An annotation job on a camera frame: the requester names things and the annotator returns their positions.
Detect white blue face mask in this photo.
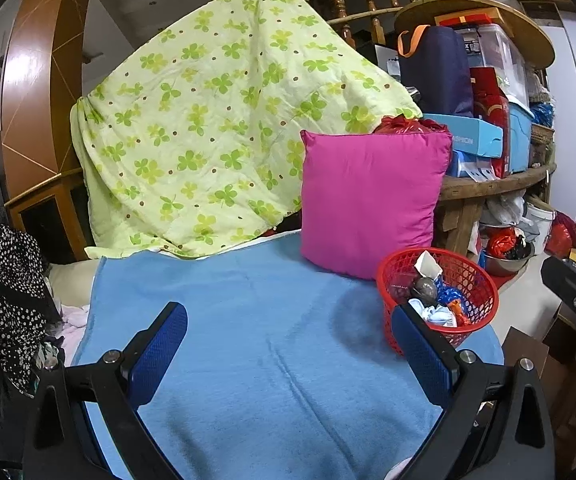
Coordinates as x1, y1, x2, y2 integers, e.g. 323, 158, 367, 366
408, 298, 457, 328

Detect orange wrapper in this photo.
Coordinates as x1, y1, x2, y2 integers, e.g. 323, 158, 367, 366
448, 298, 471, 326

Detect red mesh trash basket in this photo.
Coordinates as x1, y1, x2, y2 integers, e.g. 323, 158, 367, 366
376, 247, 498, 354

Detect cardboard box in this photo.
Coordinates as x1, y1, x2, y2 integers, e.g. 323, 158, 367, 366
503, 304, 576, 479

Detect wooden cabinet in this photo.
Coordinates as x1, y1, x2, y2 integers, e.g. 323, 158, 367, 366
0, 0, 89, 263

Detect turquoise plastic container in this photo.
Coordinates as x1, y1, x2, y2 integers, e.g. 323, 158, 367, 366
508, 99, 533, 174

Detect light blue fashion box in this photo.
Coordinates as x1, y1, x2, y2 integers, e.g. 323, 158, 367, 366
423, 114, 504, 158

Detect black white spotted garment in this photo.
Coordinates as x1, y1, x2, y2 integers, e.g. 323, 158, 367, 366
0, 222, 61, 394

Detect blue plastic bag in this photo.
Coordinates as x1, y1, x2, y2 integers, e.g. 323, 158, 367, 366
436, 281, 464, 307

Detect red gift box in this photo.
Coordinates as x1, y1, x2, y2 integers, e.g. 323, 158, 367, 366
470, 67, 510, 179

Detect navy bag orange handles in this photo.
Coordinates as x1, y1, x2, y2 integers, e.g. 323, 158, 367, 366
396, 25, 474, 118

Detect old wooden round table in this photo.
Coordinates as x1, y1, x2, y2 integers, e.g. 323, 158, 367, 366
432, 164, 557, 256

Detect blue toothpaste box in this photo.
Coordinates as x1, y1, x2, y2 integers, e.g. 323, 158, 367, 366
414, 250, 443, 281

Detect red plastic bag bundle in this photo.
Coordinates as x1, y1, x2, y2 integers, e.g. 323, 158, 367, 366
373, 115, 446, 134

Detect steel bowl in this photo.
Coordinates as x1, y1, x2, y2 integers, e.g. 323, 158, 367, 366
483, 242, 534, 278

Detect green clover quilt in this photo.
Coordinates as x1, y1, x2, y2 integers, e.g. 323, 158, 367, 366
70, 0, 420, 258

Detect magenta pillow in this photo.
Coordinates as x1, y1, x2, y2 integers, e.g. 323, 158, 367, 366
301, 130, 452, 280

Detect black plastic bag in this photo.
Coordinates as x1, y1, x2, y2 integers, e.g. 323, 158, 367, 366
409, 276, 438, 307

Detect pink bed sheet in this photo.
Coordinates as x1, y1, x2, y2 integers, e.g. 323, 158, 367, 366
44, 258, 101, 366

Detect blue fleece blanket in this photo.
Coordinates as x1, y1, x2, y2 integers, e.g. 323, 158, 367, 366
72, 228, 505, 480

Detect green patterned cloth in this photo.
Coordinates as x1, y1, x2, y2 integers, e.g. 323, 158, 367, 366
35, 340, 64, 370

